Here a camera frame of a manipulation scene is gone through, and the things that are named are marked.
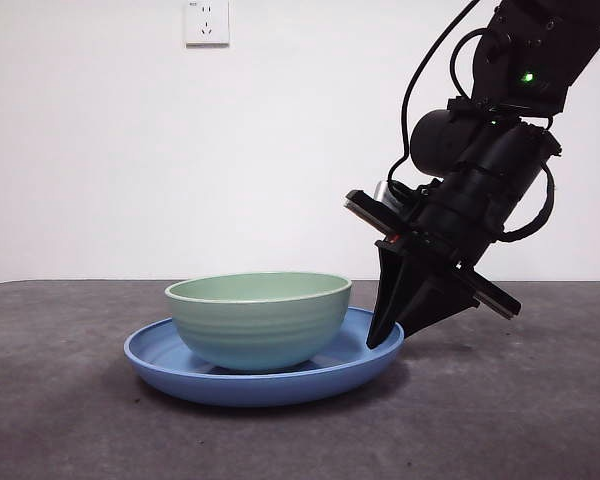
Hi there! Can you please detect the white wall socket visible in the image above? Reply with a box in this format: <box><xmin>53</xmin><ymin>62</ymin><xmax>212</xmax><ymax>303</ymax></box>
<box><xmin>184</xmin><ymin>0</ymin><xmax>230</xmax><ymax>49</ymax></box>

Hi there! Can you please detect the blue round plate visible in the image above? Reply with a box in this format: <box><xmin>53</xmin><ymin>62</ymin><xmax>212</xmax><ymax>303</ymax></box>
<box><xmin>123</xmin><ymin>305</ymin><xmax>406</xmax><ymax>408</ymax></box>

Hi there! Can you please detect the black cable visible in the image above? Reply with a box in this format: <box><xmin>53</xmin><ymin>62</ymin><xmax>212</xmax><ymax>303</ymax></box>
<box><xmin>499</xmin><ymin>158</ymin><xmax>556</xmax><ymax>237</ymax></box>
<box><xmin>385</xmin><ymin>0</ymin><xmax>481</xmax><ymax>184</ymax></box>

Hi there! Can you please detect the green ribbed bowl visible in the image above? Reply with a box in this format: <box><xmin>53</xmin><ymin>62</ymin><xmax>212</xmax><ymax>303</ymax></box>
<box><xmin>164</xmin><ymin>271</ymin><xmax>354</xmax><ymax>372</ymax></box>

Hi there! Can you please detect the pale grey right camera box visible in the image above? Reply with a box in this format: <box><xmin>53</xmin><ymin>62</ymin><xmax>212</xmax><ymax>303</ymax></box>
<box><xmin>372</xmin><ymin>178</ymin><xmax>409</xmax><ymax>214</ymax></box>

